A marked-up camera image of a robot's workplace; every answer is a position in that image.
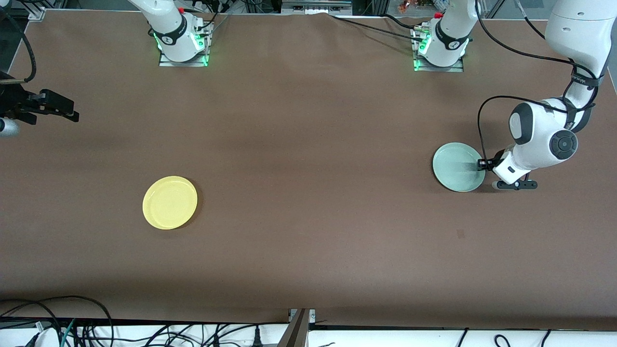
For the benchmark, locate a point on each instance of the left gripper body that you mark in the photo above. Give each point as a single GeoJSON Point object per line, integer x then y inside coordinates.
{"type": "Point", "coordinates": [492, 161]}

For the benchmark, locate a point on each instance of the aluminium profile beam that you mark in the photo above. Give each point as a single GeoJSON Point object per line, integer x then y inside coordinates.
{"type": "Point", "coordinates": [294, 332]}

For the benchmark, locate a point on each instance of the pale green plate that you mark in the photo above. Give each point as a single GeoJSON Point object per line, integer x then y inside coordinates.
{"type": "Point", "coordinates": [455, 166]}

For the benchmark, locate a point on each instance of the yellow plate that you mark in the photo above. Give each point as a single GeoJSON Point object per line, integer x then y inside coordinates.
{"type": "Point", "coordinates": [169, 202]}

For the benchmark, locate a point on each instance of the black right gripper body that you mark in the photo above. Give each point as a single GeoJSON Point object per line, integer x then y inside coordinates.
{"type": "Point", "coordinates": [13, 101]}

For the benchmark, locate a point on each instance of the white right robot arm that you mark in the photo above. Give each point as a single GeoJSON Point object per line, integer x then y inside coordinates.
{"type": "Point", "coordinates": [176, 38]}

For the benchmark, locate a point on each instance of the aluminium frame rail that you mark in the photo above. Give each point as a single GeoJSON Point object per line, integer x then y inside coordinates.
{"type": "Point", "coordinates": [315, 6]}

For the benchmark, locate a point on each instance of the metal corner bracket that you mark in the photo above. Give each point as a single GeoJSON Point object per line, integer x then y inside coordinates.
{"type": "Point", "coordinates": [37, 13]}

